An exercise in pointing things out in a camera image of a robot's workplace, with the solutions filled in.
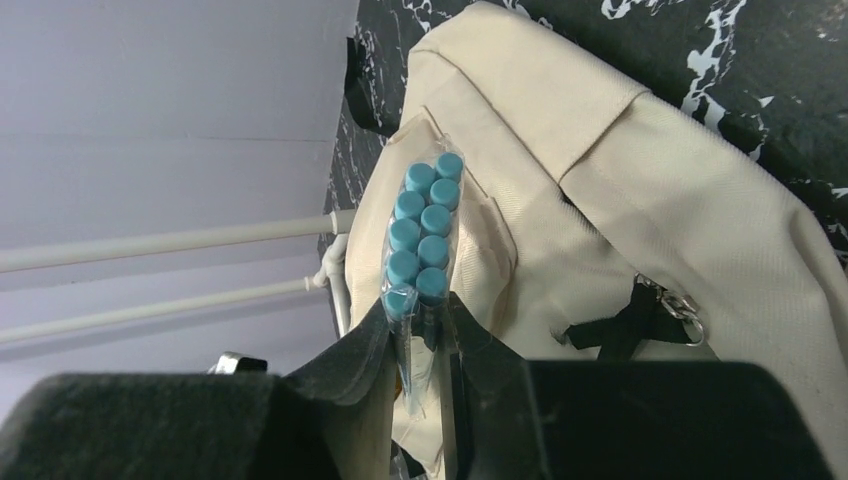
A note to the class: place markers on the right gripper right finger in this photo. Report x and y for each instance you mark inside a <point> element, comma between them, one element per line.
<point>507,417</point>

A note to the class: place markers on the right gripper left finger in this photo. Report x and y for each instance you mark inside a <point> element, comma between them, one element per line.
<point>329,419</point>

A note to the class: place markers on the teal pencil pack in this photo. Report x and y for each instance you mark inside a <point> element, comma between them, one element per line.
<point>419,253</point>

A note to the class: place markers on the beige student backpack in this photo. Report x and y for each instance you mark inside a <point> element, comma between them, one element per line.
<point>577,180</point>

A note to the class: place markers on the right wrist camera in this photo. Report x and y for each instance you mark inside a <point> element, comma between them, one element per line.
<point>230,363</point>

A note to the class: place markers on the white pvc pipe frame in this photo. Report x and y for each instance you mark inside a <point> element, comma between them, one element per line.
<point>61,289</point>

